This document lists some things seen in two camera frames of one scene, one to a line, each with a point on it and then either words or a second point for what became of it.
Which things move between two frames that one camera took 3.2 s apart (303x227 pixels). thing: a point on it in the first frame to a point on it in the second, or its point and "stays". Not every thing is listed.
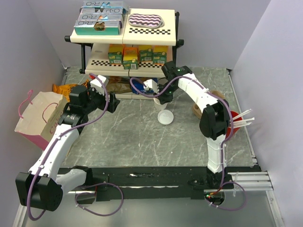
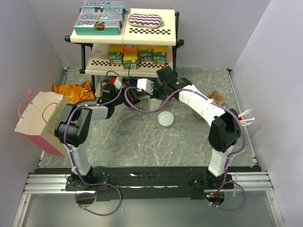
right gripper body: x=167 y=95 stays
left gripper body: x=95 y=100 to x=121 y=99
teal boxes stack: x=98 y=27 stays
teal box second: x=100 y=17 stays
